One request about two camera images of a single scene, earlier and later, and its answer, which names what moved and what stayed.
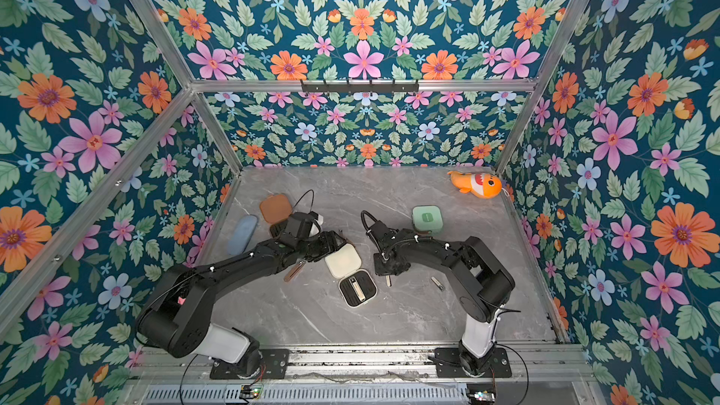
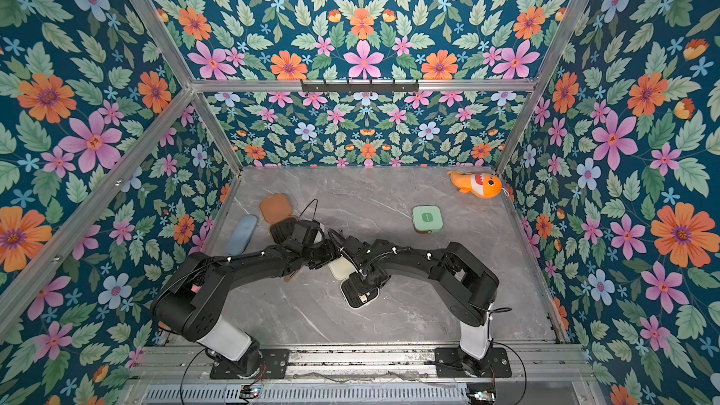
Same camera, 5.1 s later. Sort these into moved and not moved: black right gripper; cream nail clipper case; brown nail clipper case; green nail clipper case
Moved: black right gripper
Not moved: brown nail clipper case; green nail clipper case; cream nail clipper case
